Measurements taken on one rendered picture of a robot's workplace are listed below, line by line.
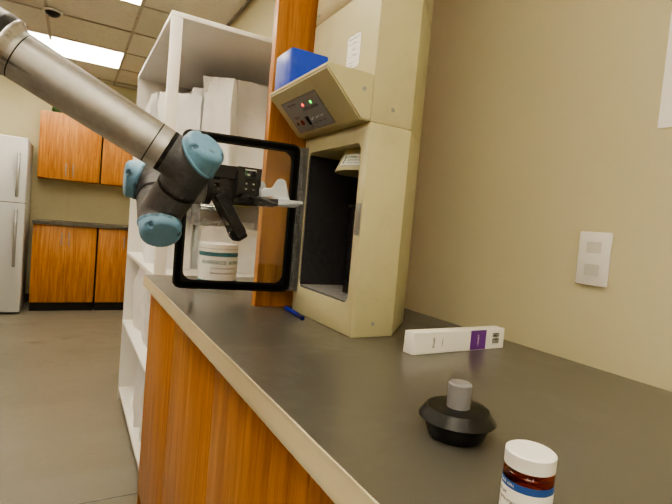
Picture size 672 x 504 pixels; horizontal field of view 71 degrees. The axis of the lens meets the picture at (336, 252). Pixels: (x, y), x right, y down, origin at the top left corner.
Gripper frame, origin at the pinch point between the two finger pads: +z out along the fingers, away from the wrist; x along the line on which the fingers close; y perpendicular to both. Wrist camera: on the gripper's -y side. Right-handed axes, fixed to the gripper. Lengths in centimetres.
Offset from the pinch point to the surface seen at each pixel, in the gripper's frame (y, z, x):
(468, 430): -25, -4, -65
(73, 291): -100, -38, 486
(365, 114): 20.4, 9.3, -14.8
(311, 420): -28, -17, -51
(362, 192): 4.1, 10.6, -14.2
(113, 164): 45, -5, 507
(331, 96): 24.0, 3.4, -9.8
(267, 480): -43, -16, -38
